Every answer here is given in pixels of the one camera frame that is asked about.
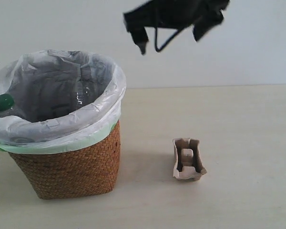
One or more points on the grey cardboard pulp tray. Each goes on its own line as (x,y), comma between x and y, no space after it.
(188,164)

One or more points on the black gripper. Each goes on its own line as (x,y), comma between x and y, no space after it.
(173,14)

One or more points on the white and green bin liner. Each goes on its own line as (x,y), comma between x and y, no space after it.
(48,71)

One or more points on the clear bottle green label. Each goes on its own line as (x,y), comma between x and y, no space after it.
(2,102)

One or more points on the brown woven wicker basket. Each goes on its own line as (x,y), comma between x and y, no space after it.
(89,171)

